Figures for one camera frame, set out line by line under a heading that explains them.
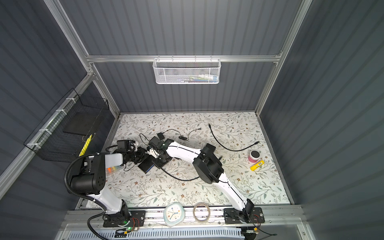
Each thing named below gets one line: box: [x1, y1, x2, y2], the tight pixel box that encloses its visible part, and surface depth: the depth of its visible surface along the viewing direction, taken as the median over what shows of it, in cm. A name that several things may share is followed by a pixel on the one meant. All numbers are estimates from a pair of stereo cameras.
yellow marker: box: [249, 160, 265, 171], surface depth 92 cm
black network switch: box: [137, 155, 155, 174], surface depth 92 cm
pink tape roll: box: [248, 150, 261, 163], surface depth 93 cm
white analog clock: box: [163, 202, 186, 227], surface depth 74 cm
